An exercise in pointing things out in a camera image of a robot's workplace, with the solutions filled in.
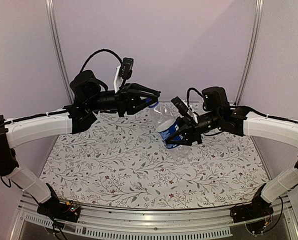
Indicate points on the Pepsi bottle blue label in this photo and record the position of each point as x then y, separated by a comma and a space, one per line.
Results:
166, 125

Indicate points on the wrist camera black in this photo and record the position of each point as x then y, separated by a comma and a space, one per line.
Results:
184, 109
123, 73

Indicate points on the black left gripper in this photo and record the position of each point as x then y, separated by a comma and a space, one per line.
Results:
127, 98

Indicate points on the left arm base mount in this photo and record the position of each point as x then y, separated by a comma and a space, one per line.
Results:
54, 209

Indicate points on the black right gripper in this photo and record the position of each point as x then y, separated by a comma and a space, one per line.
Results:
188, 124

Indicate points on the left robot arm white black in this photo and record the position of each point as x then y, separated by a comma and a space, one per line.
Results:
91, 97

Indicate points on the floral patterned table mat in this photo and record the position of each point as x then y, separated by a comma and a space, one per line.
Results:
122, 162

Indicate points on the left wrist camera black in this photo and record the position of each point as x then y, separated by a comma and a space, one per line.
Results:
123, 73

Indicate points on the aluminium front rail frame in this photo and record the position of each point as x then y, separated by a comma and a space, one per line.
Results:
112, 223

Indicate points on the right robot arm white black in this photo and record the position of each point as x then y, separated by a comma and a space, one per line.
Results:
240, 121

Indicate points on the left aluminium corner post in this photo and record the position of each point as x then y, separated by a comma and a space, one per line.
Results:
57, 46

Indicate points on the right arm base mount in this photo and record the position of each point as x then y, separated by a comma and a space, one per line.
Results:
256, 216

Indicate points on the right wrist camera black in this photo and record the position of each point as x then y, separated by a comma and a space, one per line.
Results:
184, 109

